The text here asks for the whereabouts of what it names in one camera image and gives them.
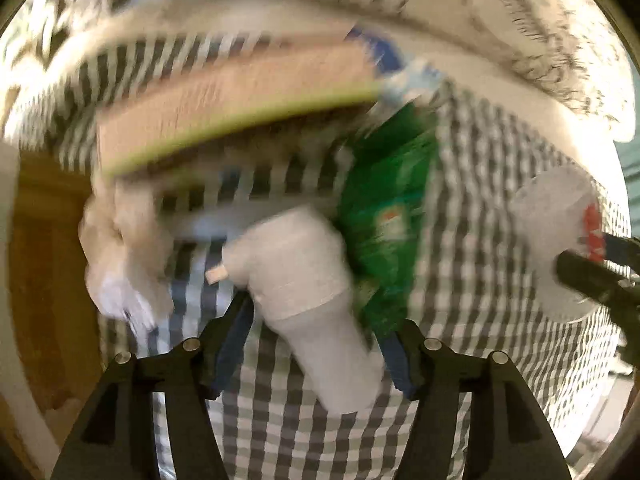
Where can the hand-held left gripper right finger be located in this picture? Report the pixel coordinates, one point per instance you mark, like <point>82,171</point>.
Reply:
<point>397,360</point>

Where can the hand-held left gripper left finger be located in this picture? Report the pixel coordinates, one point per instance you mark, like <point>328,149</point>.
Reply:
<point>235,340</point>

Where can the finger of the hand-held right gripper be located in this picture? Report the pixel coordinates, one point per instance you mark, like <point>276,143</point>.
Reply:
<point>585,272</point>
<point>622,250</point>

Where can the white bottle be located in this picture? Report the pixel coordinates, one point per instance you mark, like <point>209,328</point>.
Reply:
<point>300,270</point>

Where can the white tissue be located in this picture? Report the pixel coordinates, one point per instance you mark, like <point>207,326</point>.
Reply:
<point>125,240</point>

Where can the green snack bag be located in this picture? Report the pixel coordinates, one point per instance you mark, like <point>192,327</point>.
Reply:
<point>395,200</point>

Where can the beige box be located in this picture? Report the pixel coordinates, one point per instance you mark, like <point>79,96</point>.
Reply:
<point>225,95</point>

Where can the teal curtain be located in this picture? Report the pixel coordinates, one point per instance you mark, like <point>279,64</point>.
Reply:
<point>630,170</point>

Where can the floral patterned pillow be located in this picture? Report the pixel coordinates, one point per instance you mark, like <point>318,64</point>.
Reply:
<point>475,20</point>

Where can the blue white packet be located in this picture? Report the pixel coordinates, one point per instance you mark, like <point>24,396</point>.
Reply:
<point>395,65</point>

